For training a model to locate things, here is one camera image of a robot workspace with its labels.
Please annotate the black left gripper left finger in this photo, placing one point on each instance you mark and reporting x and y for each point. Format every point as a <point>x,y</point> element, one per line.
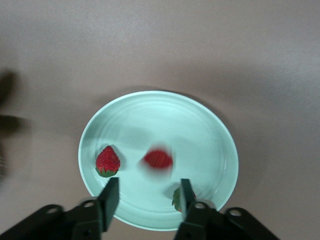
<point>110,200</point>

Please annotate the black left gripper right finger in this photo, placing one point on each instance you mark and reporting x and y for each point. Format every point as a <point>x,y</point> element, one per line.
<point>195,220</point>

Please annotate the red toy strawberry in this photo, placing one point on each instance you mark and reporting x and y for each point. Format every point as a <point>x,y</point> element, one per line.
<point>108,162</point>
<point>158,160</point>
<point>177,198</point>

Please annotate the pale green round plate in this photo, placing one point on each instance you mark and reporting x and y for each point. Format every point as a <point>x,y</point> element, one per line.
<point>160,120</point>

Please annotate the brown table cover mat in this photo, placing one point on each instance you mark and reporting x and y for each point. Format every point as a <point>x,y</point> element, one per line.
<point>160,37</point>

